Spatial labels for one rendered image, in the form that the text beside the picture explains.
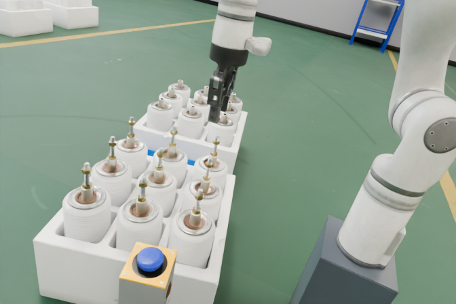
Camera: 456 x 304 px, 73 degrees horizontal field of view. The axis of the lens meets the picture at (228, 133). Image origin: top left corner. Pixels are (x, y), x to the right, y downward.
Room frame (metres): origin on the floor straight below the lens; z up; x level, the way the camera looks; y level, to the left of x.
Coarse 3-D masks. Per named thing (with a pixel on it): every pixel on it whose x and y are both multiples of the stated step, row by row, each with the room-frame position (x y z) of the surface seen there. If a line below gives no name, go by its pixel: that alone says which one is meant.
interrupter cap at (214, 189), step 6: (198, 180) 0.64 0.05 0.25; (210, 180) 0.65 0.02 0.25; (192, 186) 0.62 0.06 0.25; (198, 186) 0.62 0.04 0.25; (210, 186) 0.63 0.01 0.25; (216, 186) 0.64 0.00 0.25; (192, 192) 0.59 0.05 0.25; (204, 192) 0.61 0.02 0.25; (210, 192) 0.61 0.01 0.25; (216, 192) 0.61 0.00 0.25; (204, 198) 0.58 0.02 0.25; (210, 198) 0.59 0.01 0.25
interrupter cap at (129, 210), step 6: (126, 204) 0.50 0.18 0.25; (132, 204) 0.51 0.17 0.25; (150, 204) 0.52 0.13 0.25; (156, 204) 0.52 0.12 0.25; (126, 210) 0.49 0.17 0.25; (132, 210) 0.49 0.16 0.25; (150, 210) 0.50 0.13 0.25; (156, 210) 0.51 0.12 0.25; (126, 216) 0.47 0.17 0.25; (132, 216) 0.47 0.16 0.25; (138, 216) 0.48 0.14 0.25; (144, 216) 0.48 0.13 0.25; (150, 216) 0.49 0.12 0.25; (156, 216) 0.49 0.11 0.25; (132, 222) 0.46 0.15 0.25; (138, 222) 0.46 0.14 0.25; (144, 222) 0.47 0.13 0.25
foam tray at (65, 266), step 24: (192, 168) 0.80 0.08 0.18; (48, 240) 0.43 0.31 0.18; (72, 240) 0.45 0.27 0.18; (168, 240) 0.51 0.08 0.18; (216, 240) 0.53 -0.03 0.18; (48, 264) 0.43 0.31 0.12; (72, 264) 0.43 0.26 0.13; (96, 264) 0.43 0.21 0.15; (120, 264) 0.42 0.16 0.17; (216, 264) 0.47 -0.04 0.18; (48, 288) 0.43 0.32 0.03; (72, 288) 0.43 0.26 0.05; (96, 288) 0.43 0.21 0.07; (192, 288) 0.42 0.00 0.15; (216, 288) 0.42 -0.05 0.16
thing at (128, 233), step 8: (120, 208) 0.50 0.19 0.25; (160, 208) 0.52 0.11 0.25; (120, 216) 0.47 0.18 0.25; (160, 216) 0.50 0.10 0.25; (120, 224) 0.46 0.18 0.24; (128, 224) 0.46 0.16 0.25; (136, 224) 0.46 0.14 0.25; (144, 224) 0.47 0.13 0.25; (152, 224) 0.47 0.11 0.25; (160, 224) 0.49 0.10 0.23; (120, 232) 0.46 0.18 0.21; (128, 232) 0.45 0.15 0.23; (136, 232) 0.45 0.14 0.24; (144, 232) 0.46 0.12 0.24; (152, 232) 0.47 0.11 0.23; (160, 232) 0.50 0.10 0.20; (120, 240) 0.46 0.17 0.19; (128, 240) 0.45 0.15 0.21; (136, 240) 0.45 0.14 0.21; (144, 240) 0.46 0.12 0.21; (152, 240) 0.47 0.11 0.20; (120, 248) 0.46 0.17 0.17; (128, 248) 0.45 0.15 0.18
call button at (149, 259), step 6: (144, 252) 0.33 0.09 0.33; (150, 252) 0.33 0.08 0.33; (156, 252) 0.34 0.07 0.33; (162, 252) 0.34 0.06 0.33; (138, 258) 0.32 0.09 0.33; (144, 258) 0.32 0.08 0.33; (150, 258) 0.32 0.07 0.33; (156, 258) 0.33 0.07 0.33; (162, 258) 0.33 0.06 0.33; (138, 264) 0.31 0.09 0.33; (144, 264) 0.31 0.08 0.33; (150, 264) 0.31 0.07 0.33; (156, 264) 0.32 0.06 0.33; (144, 270) 0.31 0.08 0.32; (150, 270) 0.31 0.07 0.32
